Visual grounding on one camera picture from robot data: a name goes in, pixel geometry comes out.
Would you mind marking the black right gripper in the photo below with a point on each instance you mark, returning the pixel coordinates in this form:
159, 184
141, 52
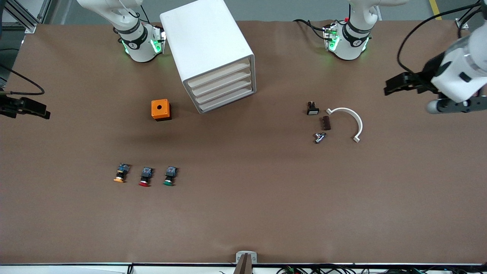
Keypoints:
8, 105

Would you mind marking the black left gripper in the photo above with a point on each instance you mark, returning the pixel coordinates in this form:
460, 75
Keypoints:
427, 75

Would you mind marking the green mushroom push button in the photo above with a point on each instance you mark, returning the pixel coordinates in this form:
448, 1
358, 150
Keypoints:
170, 176

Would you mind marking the beige lowest cabinet drawer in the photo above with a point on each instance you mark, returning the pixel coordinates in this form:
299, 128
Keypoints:
220, 102

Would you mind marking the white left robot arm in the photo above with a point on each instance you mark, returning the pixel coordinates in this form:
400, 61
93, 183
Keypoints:
460, 64

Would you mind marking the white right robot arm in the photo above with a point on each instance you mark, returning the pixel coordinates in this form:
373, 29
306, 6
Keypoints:
139, 42

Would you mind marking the white flat push button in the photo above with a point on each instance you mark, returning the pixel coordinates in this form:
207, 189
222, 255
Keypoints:
312, 109

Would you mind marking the yellow mushroom push button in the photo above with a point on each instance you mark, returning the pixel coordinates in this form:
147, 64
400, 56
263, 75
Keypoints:
121, 174

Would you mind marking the red mushroom push button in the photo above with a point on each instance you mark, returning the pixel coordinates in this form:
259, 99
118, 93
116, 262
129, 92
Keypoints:
145, 177

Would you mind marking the white drawer cabinet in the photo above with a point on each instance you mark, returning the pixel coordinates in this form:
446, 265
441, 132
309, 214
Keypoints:
201, 38

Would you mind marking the white curved plastic arc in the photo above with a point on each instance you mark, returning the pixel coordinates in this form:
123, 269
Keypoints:
357, 121

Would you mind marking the small brown block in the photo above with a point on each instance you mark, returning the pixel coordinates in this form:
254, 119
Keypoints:
326, 123

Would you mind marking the aluminium frame profile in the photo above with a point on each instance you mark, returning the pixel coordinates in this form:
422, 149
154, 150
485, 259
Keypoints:
26, 17
462, 23

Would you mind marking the silver selector switch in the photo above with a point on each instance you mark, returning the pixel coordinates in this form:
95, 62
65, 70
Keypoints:
319, 137

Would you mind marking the orange button enclosure box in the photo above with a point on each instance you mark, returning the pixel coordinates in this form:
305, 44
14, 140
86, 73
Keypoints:
159, 108

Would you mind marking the white table edge rail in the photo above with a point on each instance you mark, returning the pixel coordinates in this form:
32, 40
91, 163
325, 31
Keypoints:
76, 268

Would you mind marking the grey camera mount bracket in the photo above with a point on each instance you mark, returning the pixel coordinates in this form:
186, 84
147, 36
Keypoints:
246, 258

